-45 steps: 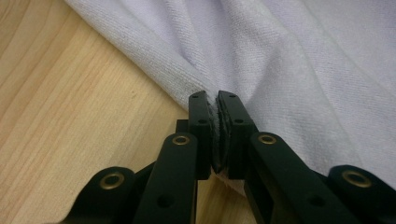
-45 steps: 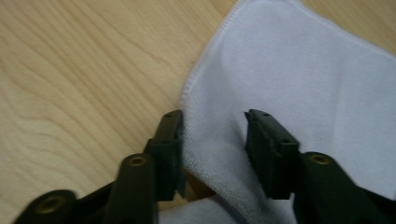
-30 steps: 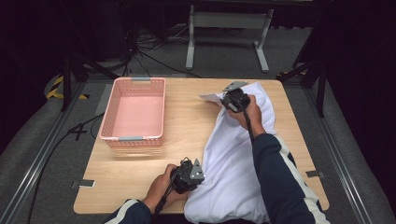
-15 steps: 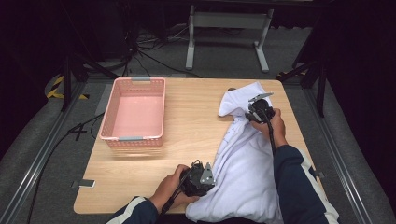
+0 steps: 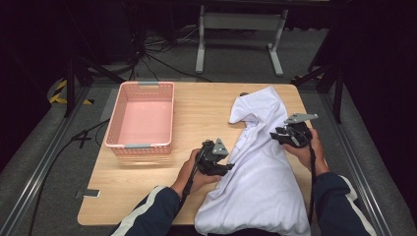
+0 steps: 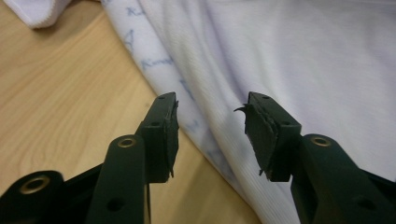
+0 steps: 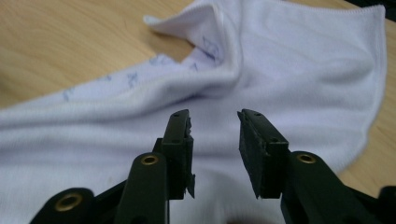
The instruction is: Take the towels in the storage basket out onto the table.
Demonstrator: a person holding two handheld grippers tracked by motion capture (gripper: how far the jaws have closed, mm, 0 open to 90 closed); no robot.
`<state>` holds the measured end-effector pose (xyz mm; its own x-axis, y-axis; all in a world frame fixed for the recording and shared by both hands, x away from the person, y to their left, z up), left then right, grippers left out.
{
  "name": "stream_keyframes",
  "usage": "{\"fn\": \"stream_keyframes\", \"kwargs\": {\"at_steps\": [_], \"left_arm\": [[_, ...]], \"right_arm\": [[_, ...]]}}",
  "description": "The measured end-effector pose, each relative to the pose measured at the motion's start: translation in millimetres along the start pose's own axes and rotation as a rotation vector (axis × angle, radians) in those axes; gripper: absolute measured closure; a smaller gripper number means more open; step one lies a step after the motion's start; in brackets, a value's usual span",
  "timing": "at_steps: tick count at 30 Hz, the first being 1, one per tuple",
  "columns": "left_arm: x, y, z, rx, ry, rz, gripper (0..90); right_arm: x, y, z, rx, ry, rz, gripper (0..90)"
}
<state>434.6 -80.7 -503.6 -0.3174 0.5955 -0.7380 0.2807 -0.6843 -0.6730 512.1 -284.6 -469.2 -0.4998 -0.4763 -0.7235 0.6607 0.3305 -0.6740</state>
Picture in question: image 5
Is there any person's right hand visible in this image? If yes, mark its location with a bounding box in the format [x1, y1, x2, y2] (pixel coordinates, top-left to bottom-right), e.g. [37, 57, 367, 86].
[282, 127, 330, 178]

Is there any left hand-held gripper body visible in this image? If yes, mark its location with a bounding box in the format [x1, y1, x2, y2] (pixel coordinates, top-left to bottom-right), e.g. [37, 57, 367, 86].
[196, 138, 231, 177]

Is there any thin black floor cable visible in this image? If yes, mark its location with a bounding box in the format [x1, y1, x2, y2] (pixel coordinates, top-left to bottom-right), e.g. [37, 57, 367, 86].
[143, 52, 214, 84]

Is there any person's left hand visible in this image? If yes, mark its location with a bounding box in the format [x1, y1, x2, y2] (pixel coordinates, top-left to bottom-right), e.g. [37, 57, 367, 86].
[170, 147, 224, 200]

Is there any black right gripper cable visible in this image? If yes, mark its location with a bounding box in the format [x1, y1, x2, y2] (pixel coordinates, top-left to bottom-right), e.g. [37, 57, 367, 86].
[288, 125, 318, 228]

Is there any white printed towel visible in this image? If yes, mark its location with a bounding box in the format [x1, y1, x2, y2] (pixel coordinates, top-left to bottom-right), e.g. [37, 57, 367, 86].
[194, 86, 312, 236]

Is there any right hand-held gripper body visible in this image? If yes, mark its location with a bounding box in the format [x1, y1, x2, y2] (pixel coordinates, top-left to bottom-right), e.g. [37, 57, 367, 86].
[278, 112, 320, 149]

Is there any aluminium floor rail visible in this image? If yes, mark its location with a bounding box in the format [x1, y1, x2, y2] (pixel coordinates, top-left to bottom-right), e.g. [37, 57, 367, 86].
[0, 86, 91, 236]
[321, 92, 392, 236]

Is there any pink plastic basket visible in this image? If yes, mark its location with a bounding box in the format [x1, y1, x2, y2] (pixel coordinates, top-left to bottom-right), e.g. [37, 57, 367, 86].
[104, 81, 176, 156]

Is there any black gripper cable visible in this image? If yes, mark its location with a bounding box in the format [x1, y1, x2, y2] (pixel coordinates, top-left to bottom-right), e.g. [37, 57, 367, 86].
[178, 140, 211, 211]
[288, 125, 318, 228]

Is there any grey metal desk frame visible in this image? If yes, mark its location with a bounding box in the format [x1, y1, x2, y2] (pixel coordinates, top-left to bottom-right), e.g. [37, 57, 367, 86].
[195, 4, 290, 79]

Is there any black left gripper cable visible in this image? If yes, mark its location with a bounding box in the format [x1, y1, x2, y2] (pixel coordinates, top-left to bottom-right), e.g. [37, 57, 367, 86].
[178, 140, 211, 211]

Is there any black tripod stand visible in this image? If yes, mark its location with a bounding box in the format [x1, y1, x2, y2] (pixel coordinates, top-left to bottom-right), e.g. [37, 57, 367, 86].
[290, 60, 346, 125]
[63, 53, 126, 119]

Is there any yellow black floor tape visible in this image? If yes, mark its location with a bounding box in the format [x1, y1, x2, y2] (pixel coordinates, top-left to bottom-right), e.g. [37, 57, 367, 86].
[47, 79, 95, 106]

